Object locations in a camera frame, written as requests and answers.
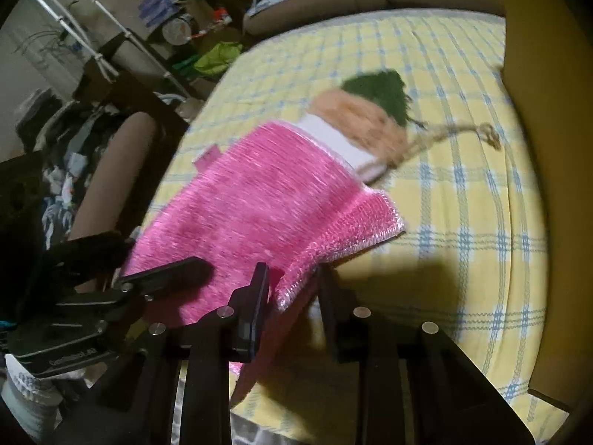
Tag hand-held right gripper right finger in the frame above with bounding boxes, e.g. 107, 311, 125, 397
317, 263, 533, 445

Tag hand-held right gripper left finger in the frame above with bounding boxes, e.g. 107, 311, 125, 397
65, 262, 272, 445

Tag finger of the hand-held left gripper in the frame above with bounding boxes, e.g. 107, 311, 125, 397
113, 256, 216, 295
44, 234, 137, 283

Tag pile of clothes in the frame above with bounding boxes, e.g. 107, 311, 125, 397
14, 88, 116, 260

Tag brown cushioned wooden chair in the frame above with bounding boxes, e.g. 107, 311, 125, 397
67, 72, 191, 242

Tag yellow plaid cloth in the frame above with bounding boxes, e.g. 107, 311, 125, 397
143, 11, 573, 445

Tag white drying rack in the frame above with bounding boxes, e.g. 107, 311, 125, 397
25, 0, 195, 103

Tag green bag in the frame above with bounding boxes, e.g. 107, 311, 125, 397
178, 41, 244, 79

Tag purple packets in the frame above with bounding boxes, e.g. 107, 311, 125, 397
139, 0, 186, 29

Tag red-capped bottle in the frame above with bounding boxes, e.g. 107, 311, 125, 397
190, 7, 232, 40

